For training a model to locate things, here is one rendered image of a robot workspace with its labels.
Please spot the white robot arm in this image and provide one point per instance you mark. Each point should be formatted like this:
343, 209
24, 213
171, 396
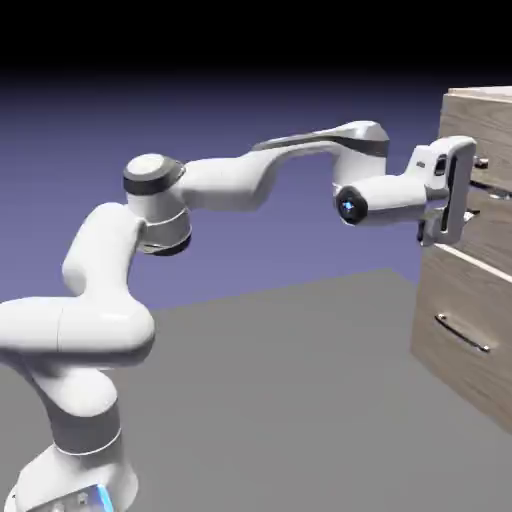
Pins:
100, 328

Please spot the light wood cabinet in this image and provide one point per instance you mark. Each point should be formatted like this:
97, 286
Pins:
456, 392

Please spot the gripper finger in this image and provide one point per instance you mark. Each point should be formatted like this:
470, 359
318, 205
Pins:
481, 162
471, 215

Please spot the wood drawer front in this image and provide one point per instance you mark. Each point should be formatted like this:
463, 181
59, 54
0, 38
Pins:
448, 288
490, 132

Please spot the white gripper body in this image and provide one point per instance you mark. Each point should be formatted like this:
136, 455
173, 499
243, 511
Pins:
464, 176

